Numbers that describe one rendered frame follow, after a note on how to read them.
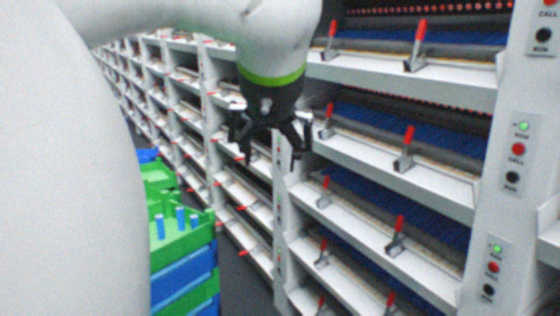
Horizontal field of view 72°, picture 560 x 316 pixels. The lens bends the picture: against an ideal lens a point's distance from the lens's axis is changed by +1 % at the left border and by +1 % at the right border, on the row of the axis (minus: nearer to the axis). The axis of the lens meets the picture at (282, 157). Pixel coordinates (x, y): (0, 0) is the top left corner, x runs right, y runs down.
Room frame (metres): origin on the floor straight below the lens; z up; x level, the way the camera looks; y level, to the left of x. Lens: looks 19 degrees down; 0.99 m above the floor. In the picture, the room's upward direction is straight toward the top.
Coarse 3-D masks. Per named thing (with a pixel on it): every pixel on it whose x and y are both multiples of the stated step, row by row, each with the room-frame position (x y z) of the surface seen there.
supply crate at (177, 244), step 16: (160, 192) 0.95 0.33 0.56; (160, 208) 0.95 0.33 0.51; (208, 208) 0.86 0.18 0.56; (176, 224) 0.91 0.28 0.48; (208, 224) 0.83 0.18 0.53; (176, 240) 0.75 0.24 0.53; (192, 240) 0.79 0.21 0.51; (208, 240) 0.83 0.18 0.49; (160, 256) 0.72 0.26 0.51; (176, 256) 0.75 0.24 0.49
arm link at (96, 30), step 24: (72, 0) 0.28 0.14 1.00; (96, 0) 0.30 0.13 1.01; (120, 0) 0.33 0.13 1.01; (144, 0) 0.36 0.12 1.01; (168, 0) 0.41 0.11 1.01; (192, 0) 0.43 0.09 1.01; (72, 24) 0.28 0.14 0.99; (96, 24) 0.30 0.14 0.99; (120, 24) 0.34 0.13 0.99; (144, 24) 0.38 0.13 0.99; (168, 24) 0.44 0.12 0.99; (192, 24) 0.45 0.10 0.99
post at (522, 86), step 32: (512, 32) 0.56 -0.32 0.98; (512, 64) 0.55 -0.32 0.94; (544, 64) 0.52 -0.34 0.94; (512, 96) 0.55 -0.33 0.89; (544, 96) 0.51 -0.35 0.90; (544, 128) 0.50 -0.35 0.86; (544, 160) 0.49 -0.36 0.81; (480, 192) 0.56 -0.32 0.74; (544, 192) 0.49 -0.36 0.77; (480, 224) 0.56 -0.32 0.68; (512, 224) 0.51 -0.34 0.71; (480, 256) 0.55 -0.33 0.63; (512, 256) 0.51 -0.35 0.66; (512, 288) 0.50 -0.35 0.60; (544, 288) 0.52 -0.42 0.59
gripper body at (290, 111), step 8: (248, 104) 0.55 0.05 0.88; (248, 112) 0.59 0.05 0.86; (256, 112) 0.54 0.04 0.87; (272, 112) 0.53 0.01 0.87; (280, 112) 0.54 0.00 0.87; (288, 112) 0.55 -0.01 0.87; (256, 120) 0.60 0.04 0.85; (264, 120) 0.55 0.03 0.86; (272, 120) 0.55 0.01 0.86; (280, 120) 0.55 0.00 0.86; (288, 120) 0.59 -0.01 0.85
